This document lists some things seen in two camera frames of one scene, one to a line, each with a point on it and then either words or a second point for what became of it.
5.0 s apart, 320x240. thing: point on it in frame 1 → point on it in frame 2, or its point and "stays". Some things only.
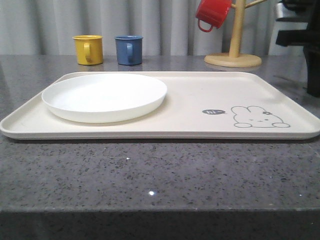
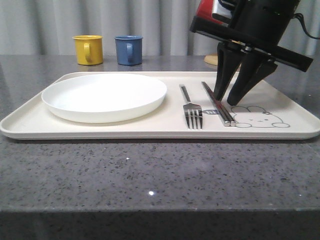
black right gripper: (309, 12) → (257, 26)
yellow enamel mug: (89, 49) stays
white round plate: (102, 98) stays
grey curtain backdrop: (167, 27) stays
